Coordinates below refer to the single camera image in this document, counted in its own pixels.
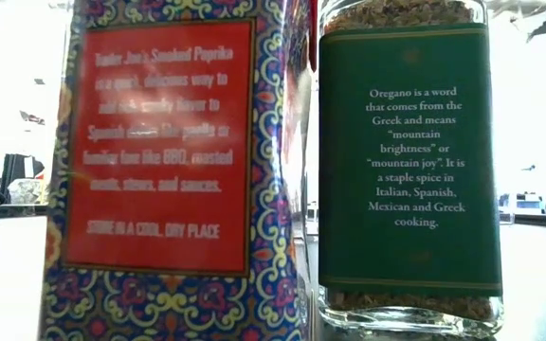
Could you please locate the red smoked paprika tin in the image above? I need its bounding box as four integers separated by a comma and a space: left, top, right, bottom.
38, 0, 319, 341

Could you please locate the black chair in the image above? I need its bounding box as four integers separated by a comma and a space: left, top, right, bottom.
0, 153, 46, 206

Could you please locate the grey crumpled bag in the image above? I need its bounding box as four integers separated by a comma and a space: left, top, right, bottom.
7, 177, 45, 206

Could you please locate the oregano jar green lid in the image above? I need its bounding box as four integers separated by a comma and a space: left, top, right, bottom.
317, 0, 505, 340

